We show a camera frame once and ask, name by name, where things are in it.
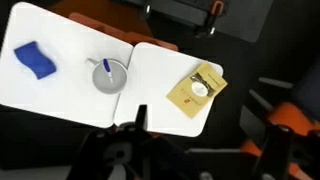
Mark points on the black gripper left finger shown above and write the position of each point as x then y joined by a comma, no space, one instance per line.
133,150

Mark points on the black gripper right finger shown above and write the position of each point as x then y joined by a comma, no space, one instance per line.
275,153

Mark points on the blue and white pen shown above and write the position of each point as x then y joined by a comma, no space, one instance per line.
107,68

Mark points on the orange and pink sofa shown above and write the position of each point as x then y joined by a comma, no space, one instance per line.
290,116

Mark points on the tan paper packet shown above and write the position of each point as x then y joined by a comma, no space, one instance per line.
196,90

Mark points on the blue cloth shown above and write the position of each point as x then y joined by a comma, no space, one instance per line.
35,60

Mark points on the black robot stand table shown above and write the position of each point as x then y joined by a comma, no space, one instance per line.
240,20

